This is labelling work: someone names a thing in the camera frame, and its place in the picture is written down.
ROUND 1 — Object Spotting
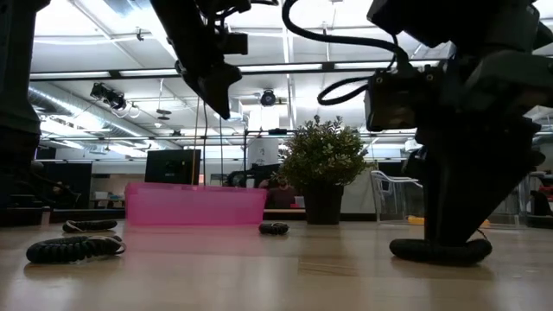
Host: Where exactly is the potted green plant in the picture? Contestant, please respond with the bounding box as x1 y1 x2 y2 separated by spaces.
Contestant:
278 114 368 225

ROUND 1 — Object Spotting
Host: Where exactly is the person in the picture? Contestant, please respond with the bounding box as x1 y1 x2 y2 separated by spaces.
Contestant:
264 175 299 211

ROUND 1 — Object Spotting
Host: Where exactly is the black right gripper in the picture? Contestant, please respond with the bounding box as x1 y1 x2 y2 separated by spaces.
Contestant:
421 47 553 257

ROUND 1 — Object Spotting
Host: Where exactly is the black cabinet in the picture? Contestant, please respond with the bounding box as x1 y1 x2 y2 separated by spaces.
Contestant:
36 160 93 211

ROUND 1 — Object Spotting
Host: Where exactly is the black spring keychain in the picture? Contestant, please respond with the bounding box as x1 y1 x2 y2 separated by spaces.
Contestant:
62 219 118 234
258 221 290 237
388 237 493 267
25 235 127 265

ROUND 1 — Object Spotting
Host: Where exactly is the black overhead light bar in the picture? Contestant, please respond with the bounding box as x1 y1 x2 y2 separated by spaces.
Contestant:
29 58 442 83

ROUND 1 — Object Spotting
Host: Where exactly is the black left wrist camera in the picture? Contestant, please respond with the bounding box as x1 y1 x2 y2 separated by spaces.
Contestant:
220 30 250 56

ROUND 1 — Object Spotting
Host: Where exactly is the pink translucent plastic bin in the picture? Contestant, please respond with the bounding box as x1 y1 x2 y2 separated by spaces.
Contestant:
124 181 268 227

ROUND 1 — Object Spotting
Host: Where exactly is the black hanging camera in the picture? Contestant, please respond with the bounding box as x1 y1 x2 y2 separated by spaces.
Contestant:
89 81 129 111

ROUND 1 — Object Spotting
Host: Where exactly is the clear plastic bin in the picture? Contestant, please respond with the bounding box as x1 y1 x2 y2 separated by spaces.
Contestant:
370 168 531 229

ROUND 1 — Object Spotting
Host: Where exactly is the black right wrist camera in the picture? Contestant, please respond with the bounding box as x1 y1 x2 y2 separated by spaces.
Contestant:
364 70 434 133

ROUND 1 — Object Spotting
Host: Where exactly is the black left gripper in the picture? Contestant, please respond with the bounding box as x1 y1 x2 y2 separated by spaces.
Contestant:
166 25 244 121

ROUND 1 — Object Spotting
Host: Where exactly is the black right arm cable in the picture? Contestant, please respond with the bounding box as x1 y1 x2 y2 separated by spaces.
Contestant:
282 0 410 107

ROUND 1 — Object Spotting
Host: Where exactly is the thin black hanging cable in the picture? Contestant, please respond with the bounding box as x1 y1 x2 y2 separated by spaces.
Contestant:
219 114 225 187

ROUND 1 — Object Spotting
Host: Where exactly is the black computer monitor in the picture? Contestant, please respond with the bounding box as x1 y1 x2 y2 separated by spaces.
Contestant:
143 149 202 186

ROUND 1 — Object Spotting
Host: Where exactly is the black aluminium table frame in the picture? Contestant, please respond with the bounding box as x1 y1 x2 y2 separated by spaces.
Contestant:
42 208 377 224

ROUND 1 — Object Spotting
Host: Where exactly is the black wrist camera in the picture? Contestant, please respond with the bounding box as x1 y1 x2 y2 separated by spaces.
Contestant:
220 30 250 56
364 70 434 133

